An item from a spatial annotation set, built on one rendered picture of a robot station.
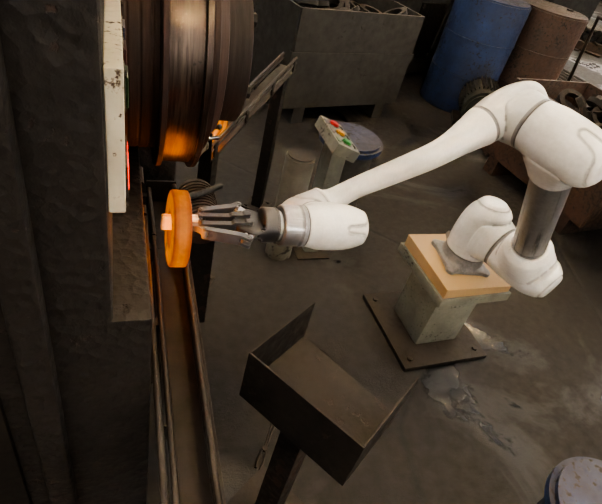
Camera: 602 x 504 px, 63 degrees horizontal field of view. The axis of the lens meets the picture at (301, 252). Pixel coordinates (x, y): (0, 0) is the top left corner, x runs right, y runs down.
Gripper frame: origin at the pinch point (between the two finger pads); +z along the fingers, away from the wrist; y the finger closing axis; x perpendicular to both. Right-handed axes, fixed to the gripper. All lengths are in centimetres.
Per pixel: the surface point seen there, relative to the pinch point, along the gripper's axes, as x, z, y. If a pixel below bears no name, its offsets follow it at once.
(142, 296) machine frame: 3.1, 8.3, -22.9
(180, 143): 17.0, 1.6, 0.5
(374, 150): -36, -106, 106
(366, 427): -23, -36, -36
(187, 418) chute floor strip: -21.8, -0.5, -29.9
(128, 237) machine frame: 3.0, 9.9, -8.6
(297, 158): -29, -57, 80
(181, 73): 30.4, 3.1, -2.0
